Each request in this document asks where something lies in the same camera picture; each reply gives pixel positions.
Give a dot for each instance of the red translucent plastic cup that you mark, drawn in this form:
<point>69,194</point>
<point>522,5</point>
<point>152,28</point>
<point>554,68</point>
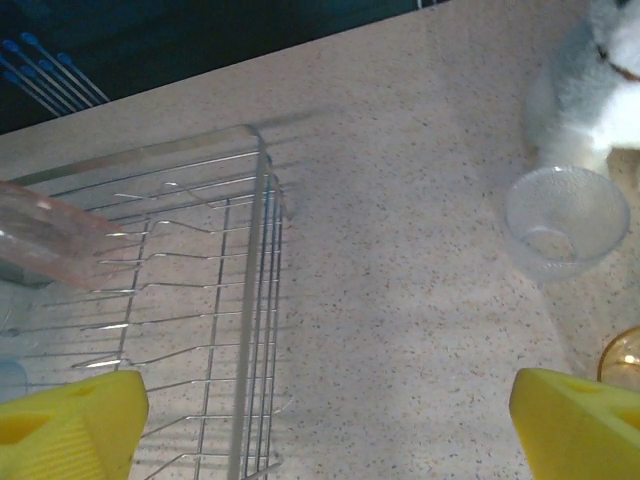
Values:
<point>50,235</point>

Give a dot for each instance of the white plush toy dog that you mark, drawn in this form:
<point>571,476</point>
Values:
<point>595,100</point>

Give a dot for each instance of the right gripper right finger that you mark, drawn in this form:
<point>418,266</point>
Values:
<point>585,430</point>

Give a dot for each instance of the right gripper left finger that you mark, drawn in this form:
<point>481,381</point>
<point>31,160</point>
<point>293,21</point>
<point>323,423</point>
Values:
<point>65,430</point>

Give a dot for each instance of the textured clear plastic cup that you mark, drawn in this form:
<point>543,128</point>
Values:
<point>565,220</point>

